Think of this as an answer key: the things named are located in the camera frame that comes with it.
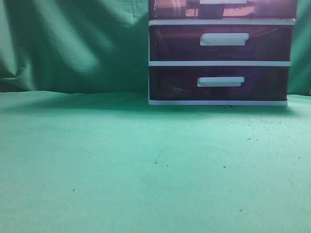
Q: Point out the white plastic drawer cabinet frame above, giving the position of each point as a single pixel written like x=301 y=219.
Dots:
x=226 y=21

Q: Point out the translucent purple drawer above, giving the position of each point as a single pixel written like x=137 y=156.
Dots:
x=234 y=83
x=220 y=42
x=221 y=9

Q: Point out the green cloth table cover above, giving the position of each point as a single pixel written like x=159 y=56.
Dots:
x=112 y=163

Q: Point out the green cloth backdrop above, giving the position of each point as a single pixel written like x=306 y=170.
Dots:
x=74 y=46

